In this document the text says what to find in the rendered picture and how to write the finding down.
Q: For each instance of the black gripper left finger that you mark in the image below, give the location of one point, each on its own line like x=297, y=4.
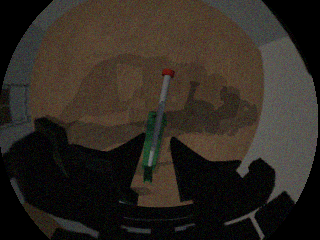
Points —
x=119, y=164

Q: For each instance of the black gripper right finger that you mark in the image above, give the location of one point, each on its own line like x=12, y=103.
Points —
x=192, y=171

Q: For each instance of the grey tapered pin with red cap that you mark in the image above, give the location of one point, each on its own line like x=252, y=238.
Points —
x=168, y=74

